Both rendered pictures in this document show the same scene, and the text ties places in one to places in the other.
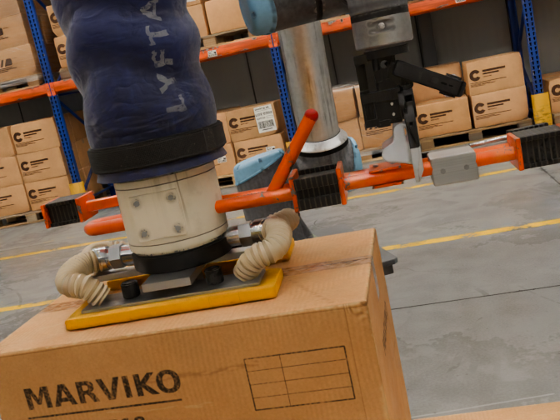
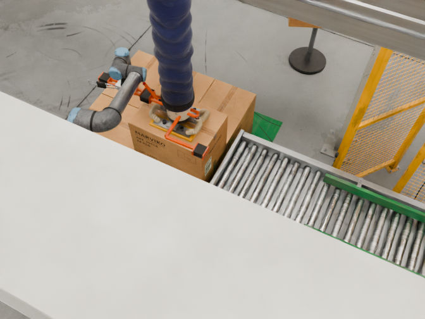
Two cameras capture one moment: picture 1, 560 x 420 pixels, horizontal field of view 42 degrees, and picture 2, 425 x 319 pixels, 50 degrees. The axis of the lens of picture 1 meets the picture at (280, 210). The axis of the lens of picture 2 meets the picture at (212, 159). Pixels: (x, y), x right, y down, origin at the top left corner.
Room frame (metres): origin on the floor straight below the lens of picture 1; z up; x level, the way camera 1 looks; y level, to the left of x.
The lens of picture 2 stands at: (3.08, 0.97, 3.48)
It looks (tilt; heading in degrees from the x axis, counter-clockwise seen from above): 57 degrees down; 196
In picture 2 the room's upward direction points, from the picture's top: 1 degrees clockwise
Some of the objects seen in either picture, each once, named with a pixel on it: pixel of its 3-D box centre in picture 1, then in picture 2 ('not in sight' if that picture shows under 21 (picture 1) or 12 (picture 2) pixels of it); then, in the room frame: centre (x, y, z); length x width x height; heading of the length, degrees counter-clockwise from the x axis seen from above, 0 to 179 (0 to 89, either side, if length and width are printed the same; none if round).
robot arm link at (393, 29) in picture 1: (382, 33); not in sight; (1.15, -0.21, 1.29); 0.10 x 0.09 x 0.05; 170
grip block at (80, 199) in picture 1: (70, 209); (200, 150); (1.52, 0.43, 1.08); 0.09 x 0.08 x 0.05; 171
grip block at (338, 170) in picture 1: (318, 186); (147, 95); (1.17, -0.07, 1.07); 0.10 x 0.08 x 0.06; 171
